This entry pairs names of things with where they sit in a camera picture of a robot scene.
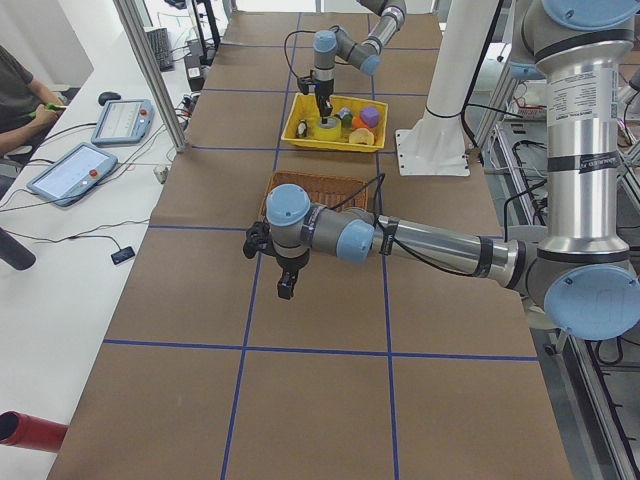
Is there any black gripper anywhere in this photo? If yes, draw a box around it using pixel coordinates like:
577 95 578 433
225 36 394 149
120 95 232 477
276 253 309 300
314 79 333 125

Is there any yellow tape roll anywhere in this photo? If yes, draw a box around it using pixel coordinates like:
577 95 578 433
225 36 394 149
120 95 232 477
313 117 342 142

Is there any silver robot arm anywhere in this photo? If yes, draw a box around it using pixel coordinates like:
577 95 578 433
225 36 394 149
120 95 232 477
258 1 639 340
299 0 407 124

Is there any yellow woven basket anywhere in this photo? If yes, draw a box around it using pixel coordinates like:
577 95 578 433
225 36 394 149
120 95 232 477
281 93 388 152

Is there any brown wicker basket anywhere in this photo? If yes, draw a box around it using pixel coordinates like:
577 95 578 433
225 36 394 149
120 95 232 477
258 170 372 220

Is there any panda figurine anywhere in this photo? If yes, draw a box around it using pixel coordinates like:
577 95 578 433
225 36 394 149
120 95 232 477
296 119 309 139

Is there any toy carrot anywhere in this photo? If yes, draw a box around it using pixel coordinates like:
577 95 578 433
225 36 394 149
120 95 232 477
351 116 368 129

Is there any beige cracker toy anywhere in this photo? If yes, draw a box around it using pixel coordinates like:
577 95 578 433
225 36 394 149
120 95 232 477
348 127 375 146

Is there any purple foam block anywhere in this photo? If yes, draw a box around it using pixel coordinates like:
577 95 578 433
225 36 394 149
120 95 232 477
359 105 380 128

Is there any small black device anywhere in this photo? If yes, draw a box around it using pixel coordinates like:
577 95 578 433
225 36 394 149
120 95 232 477
111 246 135 265

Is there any far teach pendant tablet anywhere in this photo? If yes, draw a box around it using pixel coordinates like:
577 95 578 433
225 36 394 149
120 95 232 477
91 99 154 146

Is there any teach pendant tablet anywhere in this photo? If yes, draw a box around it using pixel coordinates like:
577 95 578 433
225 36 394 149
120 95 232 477
27 143 117 207
91 99 154 146

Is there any black computer mouse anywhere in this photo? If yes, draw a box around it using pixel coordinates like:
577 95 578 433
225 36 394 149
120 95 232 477
98 91 121 106

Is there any near teach pendant tablet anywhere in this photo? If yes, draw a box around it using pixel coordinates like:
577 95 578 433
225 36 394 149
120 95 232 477
27 143 117 207

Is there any seated person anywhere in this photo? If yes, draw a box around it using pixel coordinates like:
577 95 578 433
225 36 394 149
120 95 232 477
1 47 65 167

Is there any red tube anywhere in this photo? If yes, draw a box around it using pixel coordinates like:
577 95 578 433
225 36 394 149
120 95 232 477
1 411 68 453

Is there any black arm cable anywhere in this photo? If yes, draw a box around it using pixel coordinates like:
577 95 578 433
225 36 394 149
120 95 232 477
332 172 481 276
283 27 351 79

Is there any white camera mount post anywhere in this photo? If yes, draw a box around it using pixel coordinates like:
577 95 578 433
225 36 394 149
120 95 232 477
396 0 501 176

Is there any aluminium frame post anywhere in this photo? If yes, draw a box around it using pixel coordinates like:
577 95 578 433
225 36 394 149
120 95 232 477
113 0 187 153

